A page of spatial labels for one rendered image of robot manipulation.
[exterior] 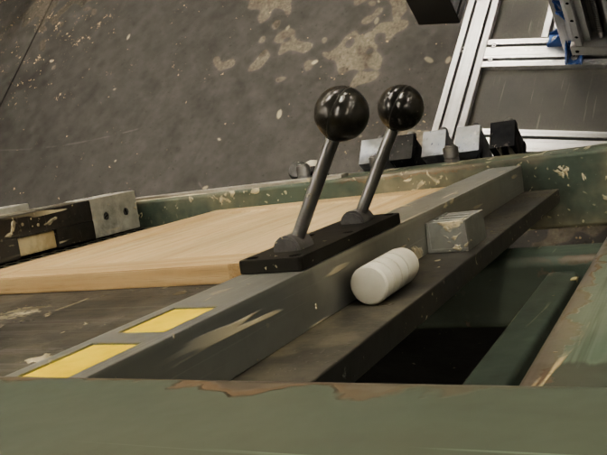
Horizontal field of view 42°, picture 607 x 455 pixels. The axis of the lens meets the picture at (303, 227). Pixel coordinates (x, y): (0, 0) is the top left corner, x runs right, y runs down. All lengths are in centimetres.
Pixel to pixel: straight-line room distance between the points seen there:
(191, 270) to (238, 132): 203
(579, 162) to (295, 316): 75
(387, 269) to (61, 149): 281
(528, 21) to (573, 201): 115
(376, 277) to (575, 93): 159
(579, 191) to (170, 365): 89
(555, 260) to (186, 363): 54
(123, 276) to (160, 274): 5
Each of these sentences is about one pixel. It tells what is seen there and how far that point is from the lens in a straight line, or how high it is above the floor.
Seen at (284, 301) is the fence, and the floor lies 152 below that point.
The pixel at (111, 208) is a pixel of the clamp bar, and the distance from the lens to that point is 147.
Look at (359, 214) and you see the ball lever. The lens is 66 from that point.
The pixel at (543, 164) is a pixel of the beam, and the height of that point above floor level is 90.
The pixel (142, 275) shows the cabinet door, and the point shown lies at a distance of 82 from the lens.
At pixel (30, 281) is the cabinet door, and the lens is 92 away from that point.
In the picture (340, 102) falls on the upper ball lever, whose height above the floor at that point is 154.
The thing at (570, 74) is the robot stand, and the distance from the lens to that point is 216.
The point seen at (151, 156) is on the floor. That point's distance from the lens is 297.
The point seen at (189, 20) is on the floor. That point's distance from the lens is 330.
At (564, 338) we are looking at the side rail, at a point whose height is 166.
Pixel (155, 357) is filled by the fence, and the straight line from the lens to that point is 40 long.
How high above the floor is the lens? 193
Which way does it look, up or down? 52 degrees down
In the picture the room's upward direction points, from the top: 46 degrees counter-clockwise
